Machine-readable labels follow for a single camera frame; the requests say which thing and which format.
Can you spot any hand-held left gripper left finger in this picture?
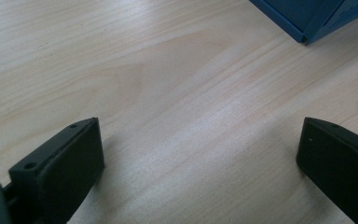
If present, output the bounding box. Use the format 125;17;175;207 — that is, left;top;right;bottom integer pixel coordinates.
3;117;105;224

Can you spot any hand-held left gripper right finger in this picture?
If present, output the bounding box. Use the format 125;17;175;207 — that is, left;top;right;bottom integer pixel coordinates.
295;117;358;224

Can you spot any blue file rack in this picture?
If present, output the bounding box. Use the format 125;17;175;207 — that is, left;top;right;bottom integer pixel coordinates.
249;0;358;47

